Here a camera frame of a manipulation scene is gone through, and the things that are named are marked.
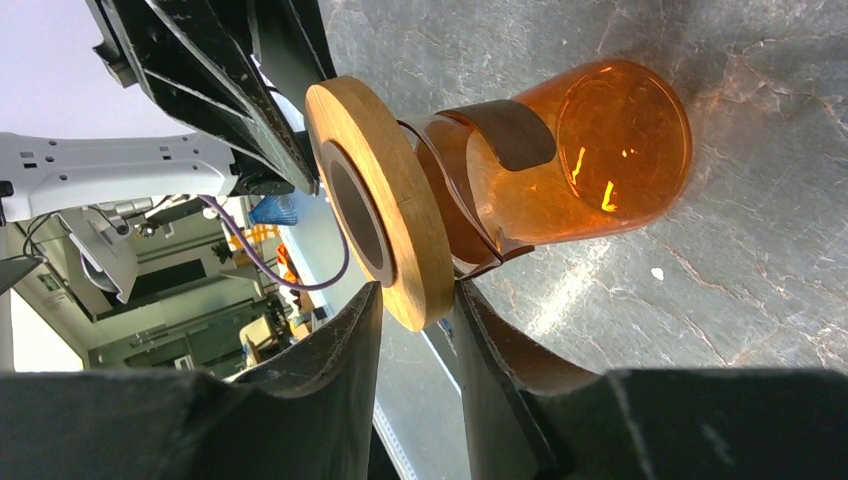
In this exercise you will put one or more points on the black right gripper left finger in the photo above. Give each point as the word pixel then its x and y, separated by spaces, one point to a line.
pixel 305 413

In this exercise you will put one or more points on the orange glass carafe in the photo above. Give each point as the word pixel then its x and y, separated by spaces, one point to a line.
pixel 599 150

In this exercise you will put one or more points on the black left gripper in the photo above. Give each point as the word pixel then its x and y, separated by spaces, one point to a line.
pixel 206 58

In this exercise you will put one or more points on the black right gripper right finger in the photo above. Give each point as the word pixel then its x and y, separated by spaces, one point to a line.
pixel 530 414

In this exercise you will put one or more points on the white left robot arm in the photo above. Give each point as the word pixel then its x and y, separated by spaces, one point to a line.
pixel 46 175

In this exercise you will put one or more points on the blue plastic dripper cone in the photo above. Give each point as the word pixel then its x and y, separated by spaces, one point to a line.
pixel 274 210

